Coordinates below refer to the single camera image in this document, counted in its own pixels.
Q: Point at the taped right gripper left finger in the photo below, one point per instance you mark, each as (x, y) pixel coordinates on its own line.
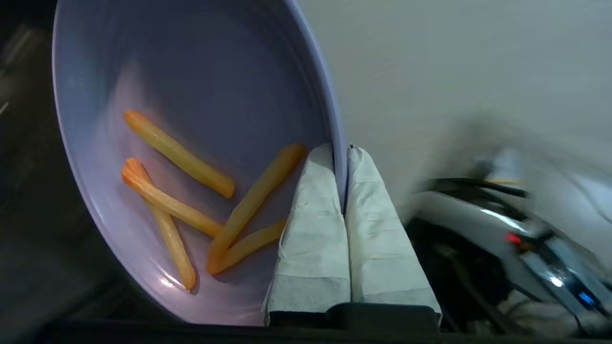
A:
(313, 239)

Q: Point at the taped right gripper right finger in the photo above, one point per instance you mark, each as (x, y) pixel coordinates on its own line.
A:
(382, 248)

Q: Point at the white round object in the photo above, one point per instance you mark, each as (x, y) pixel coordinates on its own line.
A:
(215, 71)

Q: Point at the white robot base shell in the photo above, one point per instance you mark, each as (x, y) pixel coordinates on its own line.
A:
(468, 215)

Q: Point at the orange french fry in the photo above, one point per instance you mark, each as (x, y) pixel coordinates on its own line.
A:
(167, 200)
(174, 248)
(258, 196)
(253, 243)
(177, 153)

